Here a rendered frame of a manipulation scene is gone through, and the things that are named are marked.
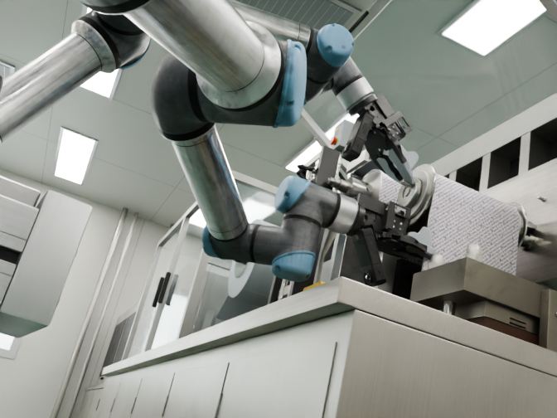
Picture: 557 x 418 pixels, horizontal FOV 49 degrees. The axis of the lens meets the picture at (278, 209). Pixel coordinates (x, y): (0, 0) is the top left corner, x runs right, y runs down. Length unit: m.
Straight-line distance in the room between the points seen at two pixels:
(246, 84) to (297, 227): 0.43
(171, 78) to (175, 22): 0.27
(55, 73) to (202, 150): 0.36
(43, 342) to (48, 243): 6.17
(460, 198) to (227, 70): 0.80
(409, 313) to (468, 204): 0.52
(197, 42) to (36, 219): 0.28
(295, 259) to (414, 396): 0.34
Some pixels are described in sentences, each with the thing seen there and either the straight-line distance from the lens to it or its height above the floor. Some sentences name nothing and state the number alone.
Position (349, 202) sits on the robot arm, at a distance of 1.19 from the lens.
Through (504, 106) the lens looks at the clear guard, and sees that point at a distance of 1.87.
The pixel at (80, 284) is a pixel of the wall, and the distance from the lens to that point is 6.71.
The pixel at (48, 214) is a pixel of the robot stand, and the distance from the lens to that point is 0.45.
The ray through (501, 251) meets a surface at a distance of 1.43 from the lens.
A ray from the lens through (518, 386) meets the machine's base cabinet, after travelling 1.05.
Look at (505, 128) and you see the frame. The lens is 1.85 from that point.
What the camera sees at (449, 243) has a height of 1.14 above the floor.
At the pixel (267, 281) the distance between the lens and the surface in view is 2.25.
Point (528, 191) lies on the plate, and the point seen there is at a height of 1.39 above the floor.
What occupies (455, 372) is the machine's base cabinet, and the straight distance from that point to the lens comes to 0.97.
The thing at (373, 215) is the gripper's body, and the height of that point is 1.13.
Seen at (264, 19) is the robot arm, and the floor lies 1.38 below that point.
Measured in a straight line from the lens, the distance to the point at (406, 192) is 1.40.
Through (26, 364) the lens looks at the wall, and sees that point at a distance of 6.59.
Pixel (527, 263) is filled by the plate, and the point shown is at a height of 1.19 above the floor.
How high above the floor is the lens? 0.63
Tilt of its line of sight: 22 degrees up
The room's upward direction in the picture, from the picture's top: 14 degrees clockwise
